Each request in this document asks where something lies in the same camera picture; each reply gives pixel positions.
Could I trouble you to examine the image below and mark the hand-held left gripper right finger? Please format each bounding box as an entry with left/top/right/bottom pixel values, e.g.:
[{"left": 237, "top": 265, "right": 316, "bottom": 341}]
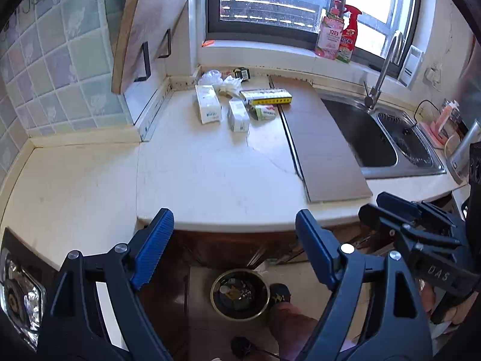
[{"left": 295, "top": 208, "right": 433, "bottom": 361}]

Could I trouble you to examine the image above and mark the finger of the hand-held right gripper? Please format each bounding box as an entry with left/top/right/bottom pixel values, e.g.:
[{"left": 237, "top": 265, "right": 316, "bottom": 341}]
[
  {"left": 377, "top": 192, "right": 468, "bottom": 247},
  {"left": 358, "top": 203, "right": 481, "bottom": 326}
]

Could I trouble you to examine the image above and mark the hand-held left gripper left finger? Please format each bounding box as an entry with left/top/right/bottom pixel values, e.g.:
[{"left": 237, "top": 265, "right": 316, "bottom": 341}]
[{"left": 35, "top": 208, "right": 175, "bottom": 361}]

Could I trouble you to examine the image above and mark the black round trash bin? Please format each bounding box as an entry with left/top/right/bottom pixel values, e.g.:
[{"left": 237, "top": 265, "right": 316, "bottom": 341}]
[{"left": 210, "top": 269, "right": 270, "bottom": 320}]

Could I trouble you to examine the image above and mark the green white small box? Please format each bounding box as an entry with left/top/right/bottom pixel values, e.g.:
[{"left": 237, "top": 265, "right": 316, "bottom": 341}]
[{"left": 251, "top": 104, "right": 278, "bottom": 122}]

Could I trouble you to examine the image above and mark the large white box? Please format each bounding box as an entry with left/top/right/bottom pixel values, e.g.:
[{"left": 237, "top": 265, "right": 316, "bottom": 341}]
[{"left": 195, "top": 85, "right": 222, "bottom": 125}]

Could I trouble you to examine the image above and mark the long yellow green box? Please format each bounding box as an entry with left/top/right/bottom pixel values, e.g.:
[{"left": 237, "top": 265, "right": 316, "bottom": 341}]
[{"left": 239, "top": 88, "right": 293, "bottom": 106}]

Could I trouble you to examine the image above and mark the clear plastic bag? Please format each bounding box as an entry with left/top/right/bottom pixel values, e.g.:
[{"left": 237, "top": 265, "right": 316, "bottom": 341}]
[{"left": 216, "top": 75, "right": 243, "bottom": 98}]

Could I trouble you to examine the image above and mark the person's right hand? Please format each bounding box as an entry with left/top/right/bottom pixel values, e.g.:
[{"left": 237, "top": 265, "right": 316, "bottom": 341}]
[{"left": 420, "top": 284, "right": 473, "bottom": 333}]

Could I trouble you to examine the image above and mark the silver appliance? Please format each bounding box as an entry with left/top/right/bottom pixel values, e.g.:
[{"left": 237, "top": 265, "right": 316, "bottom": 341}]
[{"left": 447, "top": 119, "right": 481, "bottom": 185}]

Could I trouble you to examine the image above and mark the pink tray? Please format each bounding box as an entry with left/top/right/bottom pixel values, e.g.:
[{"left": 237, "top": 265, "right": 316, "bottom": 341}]
[{"left": 419, "top": 120, "right": 457, "bottom": 147}]

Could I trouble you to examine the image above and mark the black yellow shoe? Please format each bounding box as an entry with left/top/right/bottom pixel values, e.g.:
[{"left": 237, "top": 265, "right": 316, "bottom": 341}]
[
  {"left": 230, "top": 336, "right": 253, "bottom": 359},
  {"left": 268, "top": 284, "right": 293, "bottom": 306}
]

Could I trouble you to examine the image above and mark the pink pump bottle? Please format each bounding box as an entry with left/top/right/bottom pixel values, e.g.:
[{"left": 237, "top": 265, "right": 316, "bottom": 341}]
[{"left": 432, "top": 100, "right": 461, "bottom": 140}]

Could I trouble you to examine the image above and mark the steel sink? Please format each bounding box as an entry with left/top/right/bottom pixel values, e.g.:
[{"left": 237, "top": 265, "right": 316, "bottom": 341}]
[{"left": 317, "top": 89, "right": 446, "bottom": 179}]

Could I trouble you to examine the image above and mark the brown cardboard sheet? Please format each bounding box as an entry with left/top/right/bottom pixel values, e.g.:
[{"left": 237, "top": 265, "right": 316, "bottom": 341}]
[{"left": 268, "top": 75, "right": 373, "bottom": 204}]

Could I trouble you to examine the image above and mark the steel faucet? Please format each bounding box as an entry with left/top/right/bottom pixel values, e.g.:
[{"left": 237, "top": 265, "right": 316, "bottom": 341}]
[{"left": 364, "top": 31, "right": 403, "bottom": 110}]

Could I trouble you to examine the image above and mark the gas stove burner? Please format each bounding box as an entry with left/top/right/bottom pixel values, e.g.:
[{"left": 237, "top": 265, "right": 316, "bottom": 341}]
[{"left": 0, "top": 227, "right": 61, "bottom": 350}]

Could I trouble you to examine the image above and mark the red spray bottle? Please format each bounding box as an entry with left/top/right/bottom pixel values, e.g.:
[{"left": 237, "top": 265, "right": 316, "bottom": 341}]
[{"left": 335, "top": 5, "right": 362, "bottom": 64}]

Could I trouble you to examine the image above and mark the pink dish soap bottle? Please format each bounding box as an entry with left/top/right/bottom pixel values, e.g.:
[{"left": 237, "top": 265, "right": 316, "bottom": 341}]
[{"left": 315, "top": 0, "right": 344, "bottom": 60}]

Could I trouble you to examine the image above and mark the wooden board with black handles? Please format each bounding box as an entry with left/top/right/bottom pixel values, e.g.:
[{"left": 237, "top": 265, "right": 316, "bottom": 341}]
[{"left": 112, "top": 0, "right": 195, "bottom": 94}]

